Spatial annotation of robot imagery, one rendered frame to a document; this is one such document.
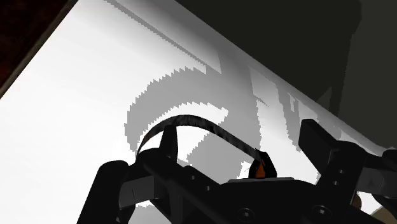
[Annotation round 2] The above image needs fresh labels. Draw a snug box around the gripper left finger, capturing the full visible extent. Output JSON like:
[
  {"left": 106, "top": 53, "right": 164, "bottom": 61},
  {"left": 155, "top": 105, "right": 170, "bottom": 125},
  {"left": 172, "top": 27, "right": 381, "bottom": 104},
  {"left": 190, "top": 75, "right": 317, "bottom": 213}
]
[{"left": 76, "top": 125, "right": 225, "bottom": 224}]

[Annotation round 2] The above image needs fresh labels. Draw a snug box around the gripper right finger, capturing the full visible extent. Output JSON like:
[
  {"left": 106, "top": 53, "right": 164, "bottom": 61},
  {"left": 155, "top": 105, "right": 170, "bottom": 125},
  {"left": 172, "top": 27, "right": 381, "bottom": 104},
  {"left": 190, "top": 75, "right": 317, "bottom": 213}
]
[{"left": 298, "top": 118, "right": 397, "bottom": 220}]

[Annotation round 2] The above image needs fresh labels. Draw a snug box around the black curved band orange end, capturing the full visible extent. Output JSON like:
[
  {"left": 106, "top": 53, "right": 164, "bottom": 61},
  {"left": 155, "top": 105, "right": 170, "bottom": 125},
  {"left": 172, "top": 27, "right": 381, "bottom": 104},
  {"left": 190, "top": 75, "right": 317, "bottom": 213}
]
[{"left": 136, "top": 114, "right": 278, "bottom": 179}]

